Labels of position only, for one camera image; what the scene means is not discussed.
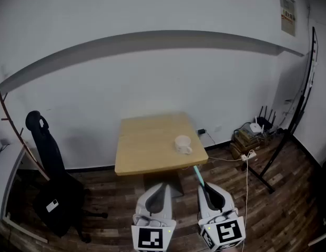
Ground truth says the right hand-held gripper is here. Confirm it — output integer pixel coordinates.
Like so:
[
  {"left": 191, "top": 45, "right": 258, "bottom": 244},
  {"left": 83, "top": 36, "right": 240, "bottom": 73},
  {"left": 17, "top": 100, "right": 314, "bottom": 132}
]
[{"left": 197, "top": 182, "right": 246, "bottom": 252}]

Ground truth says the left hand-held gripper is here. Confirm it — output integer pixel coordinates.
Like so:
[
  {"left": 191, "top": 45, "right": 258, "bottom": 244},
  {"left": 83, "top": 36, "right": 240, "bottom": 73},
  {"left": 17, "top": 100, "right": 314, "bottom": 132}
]
[{"left": 131, "top": 182, "right": 177, "bottom": 252}]

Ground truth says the light blue stick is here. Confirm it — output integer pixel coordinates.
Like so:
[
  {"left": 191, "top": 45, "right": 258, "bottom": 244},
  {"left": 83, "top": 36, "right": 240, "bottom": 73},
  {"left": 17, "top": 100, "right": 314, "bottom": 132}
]
[{"left": 193, "top": 165, "right": 207, "bottom": 188}]

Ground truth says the white mug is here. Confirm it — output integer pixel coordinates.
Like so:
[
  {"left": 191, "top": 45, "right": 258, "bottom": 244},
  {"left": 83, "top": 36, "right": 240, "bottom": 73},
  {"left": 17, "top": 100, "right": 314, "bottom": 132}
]
[{"left": 174, "top": 135, "right": 193, "bottom": 155}]

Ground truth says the white power strip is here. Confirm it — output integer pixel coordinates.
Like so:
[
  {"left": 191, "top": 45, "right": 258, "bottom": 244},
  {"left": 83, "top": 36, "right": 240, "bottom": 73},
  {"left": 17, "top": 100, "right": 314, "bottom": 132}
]
[{"left": 240, "top": 150, "right": 258, "bottom": 160}]

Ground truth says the white router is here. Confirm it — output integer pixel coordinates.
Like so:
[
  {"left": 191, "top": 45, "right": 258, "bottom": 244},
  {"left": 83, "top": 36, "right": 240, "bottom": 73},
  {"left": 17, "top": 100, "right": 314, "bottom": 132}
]
[{"left": 249, "top": 115, "right": 266, "bottom": 135}]

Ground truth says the black router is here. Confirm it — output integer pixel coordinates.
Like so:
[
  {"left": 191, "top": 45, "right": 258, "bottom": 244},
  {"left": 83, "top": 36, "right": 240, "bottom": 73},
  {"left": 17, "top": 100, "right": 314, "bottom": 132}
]
[{"left": 257, "top": 105, "right": 277, "bottom": 131}]

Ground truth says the black office chair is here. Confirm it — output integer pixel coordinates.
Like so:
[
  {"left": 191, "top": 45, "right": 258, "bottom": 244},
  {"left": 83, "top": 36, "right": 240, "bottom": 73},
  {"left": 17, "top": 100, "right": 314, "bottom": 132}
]
[{"left": 25, "top": 110, "right": 109, "bottom": 244}]

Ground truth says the white phone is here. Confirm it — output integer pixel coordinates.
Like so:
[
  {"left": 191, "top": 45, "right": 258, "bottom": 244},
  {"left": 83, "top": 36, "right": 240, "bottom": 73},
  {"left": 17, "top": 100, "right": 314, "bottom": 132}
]
[{"left": 45, "top": 198, "right": 59, "bottom": 213}]

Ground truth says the black metal stand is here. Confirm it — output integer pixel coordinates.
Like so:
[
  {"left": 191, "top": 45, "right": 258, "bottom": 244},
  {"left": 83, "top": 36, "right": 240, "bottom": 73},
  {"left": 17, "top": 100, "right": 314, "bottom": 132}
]
[{"left": 243, "top": 26, "right": 320, "bottom": 195}]

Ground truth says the white desk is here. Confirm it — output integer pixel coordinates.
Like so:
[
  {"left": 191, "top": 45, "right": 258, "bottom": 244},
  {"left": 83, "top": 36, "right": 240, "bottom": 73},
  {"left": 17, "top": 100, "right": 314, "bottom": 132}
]
[{"left": 0, "top": 140, "right": 49, "bottom": 244}]

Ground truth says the wooden coat rack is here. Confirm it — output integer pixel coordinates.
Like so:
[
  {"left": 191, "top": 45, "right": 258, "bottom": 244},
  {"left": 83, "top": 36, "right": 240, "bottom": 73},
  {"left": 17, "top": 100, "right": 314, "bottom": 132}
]
[{"left": 0, "top": 72, "right": 51, "bottom": 181}]

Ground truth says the white cable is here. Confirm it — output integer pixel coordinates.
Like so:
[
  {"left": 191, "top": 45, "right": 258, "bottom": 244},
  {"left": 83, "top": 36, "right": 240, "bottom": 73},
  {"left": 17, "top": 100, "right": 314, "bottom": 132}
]
[{"left": 206, "top": 153, "right": 252, "bottom": 252}]

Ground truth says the long wall shelf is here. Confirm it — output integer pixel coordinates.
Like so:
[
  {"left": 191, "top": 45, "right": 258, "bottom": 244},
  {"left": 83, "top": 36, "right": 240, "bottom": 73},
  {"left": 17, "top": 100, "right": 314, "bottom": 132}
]
[{"left": 0, "top": 29, "right": 305, "bottom": 101}]

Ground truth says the black cable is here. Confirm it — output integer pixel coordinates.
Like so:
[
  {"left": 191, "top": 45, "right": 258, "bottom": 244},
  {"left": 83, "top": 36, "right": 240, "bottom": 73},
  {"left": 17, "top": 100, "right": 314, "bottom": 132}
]
[{"left": 0, "top": 142, "right": 11, "bottom": 163}]

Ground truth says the wall poster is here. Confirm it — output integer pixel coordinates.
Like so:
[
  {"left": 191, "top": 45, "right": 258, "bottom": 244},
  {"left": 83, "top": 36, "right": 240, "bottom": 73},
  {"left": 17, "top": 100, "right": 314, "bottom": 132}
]
[{"left": 278, "top": 0, "right": 297, "bottom": 37}]

